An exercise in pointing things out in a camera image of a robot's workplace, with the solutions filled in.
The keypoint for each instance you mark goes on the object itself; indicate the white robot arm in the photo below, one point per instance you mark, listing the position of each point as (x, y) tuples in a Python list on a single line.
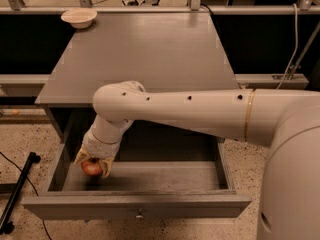
[(285, 121)]

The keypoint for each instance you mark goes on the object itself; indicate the grey wooden cabinet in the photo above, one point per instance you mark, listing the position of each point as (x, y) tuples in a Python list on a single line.
[(165, 52)]

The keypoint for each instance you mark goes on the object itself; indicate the red apple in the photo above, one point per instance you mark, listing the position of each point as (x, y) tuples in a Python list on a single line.
[(91, 167)]

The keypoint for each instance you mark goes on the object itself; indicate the white bowl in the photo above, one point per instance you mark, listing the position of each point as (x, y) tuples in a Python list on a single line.
[(79, 18)]

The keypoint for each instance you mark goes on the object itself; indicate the open grey top drawer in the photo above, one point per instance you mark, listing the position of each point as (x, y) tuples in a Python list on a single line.
[(164, 171)]

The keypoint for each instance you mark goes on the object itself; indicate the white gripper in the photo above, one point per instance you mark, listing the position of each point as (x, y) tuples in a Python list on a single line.
[(97, 148)]

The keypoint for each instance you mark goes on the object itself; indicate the metal railing frame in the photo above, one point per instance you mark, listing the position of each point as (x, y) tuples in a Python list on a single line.
[(160, 0)]

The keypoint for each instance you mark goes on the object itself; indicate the black stand leg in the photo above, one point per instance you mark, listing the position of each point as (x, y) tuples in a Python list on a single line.
[(6, 227)]

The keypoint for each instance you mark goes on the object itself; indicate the metal drawer knob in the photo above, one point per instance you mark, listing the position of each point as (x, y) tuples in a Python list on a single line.
[(139, 215)]

